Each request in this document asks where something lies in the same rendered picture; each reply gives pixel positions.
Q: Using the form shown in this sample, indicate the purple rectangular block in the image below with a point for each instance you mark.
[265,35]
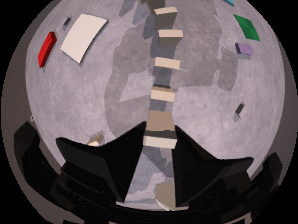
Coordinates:
[243,48]

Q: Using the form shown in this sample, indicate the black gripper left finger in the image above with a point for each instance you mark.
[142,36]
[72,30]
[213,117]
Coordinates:
[115,161]

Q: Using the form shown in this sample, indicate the green flat tile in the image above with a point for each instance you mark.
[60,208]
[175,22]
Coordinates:
[247,28]

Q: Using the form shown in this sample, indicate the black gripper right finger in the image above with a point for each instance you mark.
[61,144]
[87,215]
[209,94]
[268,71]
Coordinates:
[195,169]

